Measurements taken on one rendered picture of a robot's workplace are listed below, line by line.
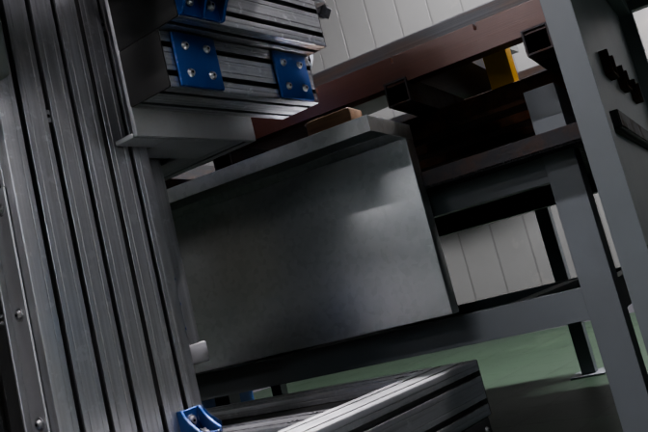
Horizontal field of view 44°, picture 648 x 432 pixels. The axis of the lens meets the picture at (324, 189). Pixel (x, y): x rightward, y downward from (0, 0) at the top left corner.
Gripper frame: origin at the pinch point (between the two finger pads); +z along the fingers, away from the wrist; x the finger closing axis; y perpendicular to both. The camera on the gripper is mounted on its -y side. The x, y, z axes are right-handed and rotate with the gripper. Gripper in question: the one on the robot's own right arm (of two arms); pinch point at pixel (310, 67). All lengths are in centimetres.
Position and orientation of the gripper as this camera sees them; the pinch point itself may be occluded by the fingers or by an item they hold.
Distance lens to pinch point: 191.2
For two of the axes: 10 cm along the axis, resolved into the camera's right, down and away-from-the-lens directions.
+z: 2.4, 9.6, -1.4
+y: -8.6, 2.8, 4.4
